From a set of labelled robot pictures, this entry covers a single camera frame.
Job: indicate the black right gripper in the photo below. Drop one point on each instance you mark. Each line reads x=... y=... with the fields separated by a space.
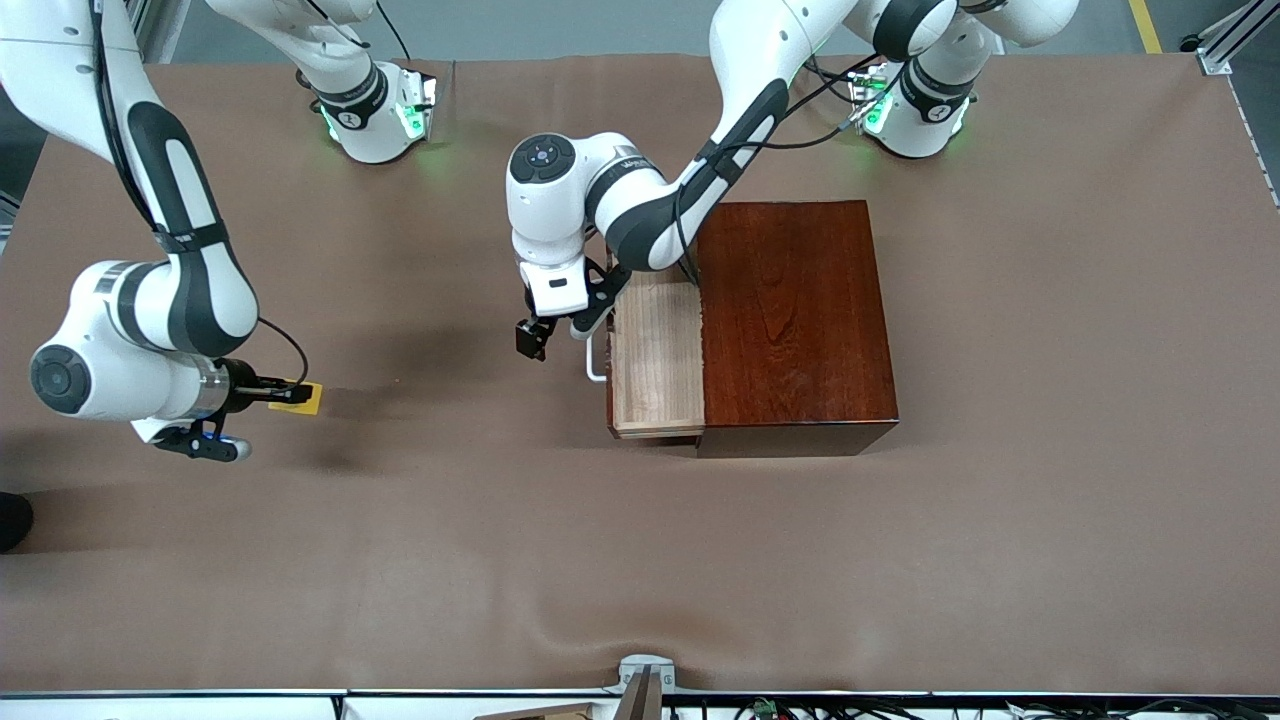
x=240 y=385

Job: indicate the yellow cube block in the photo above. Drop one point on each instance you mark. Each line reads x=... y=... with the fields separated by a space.
x=305 y=408

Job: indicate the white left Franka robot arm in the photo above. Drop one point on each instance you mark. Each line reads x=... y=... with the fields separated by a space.
x=630 y=200

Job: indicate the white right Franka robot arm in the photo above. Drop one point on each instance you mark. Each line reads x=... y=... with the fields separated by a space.
x=190 y=290

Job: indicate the brown table cloth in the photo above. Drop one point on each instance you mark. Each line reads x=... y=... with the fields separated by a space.
x=400 y=550

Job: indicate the dark red wooden cabinet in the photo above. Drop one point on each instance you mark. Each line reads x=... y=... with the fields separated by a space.
x=800 y=340

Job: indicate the light wooden board piece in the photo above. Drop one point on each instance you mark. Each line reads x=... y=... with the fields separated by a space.
x=540 y=714

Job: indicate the black round object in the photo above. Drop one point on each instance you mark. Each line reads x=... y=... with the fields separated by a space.
x=12 y=522

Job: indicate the black floor foot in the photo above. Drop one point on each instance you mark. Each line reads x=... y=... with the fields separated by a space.
x=1185 y=42

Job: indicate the grey metal clamp bracket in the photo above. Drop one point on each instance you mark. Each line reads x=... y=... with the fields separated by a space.
x=640 y=665

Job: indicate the aluminium frame structure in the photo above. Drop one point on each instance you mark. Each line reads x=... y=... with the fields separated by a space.
x=145 y=25

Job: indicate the aluminium profile post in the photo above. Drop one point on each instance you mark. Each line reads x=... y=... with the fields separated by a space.
x=1215 y=60

